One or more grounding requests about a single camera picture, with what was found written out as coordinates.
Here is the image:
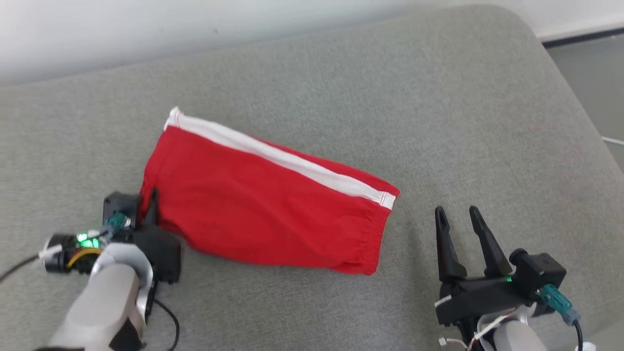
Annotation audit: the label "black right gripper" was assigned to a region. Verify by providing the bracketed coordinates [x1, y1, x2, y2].
[434, 205, 537, 327]

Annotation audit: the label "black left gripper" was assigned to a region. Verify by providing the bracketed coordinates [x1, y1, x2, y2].
[132, 188, 182, 285]

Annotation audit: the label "red shorts with white stripe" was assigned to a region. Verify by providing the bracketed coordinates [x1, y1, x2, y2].
[139, 106, 401, 276]

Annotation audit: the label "grey fabric sofa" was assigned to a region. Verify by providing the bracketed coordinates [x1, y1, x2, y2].
[0, 5, 624, 351]

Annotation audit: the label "black cable with teal plug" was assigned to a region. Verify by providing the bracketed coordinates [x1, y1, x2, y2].
[538, 285, 585, 351]

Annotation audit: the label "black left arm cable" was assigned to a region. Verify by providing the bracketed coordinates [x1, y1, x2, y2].
[0, 253, 181, 351]

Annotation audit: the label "black wall baseboard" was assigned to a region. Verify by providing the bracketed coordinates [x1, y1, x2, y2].
[541, 27, 624, 49]

